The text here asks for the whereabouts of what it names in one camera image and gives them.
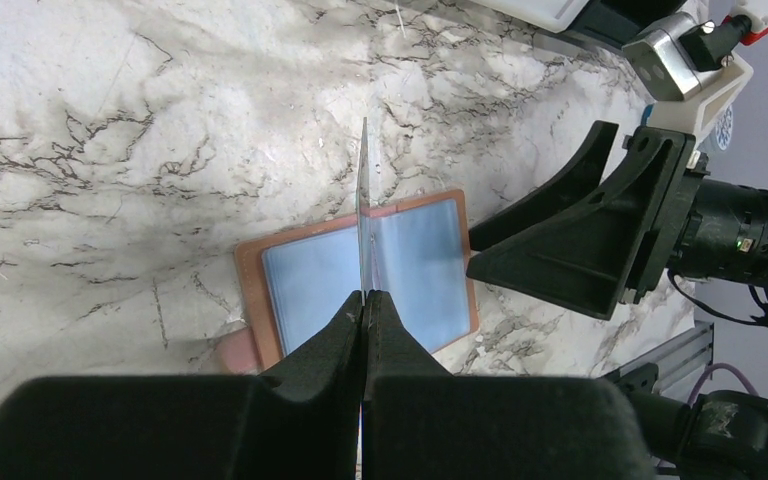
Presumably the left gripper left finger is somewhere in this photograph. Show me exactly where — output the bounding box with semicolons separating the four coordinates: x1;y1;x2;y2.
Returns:
0;291;363;479

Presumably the tan leather card holder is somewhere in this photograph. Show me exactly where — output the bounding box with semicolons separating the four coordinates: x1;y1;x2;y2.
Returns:
218;189;479;373

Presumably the white middle bin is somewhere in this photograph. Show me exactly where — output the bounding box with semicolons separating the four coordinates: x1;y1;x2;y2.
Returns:
473;0;590;33

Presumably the dark blue VIP card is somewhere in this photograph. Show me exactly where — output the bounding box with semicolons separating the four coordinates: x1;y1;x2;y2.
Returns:
356;117;373;296

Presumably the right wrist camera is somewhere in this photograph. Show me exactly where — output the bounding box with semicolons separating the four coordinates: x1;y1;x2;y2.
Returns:
622;1;768;140

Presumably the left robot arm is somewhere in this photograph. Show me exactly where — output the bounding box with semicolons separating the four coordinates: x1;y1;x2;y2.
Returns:
0;291;768;479

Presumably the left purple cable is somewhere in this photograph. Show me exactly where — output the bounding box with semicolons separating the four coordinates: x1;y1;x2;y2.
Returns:
685;362;760;409

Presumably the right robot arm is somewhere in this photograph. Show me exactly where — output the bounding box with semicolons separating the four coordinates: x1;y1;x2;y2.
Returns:
467;121;768;328

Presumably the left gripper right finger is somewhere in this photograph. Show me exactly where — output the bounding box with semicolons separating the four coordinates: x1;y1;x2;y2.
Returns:
362;291;655;479

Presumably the right black bin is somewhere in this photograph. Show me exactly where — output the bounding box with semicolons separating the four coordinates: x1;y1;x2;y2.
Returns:
533;0;685;57

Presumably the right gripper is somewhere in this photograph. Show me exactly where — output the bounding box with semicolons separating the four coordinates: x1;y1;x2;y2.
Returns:
466;121;710;320

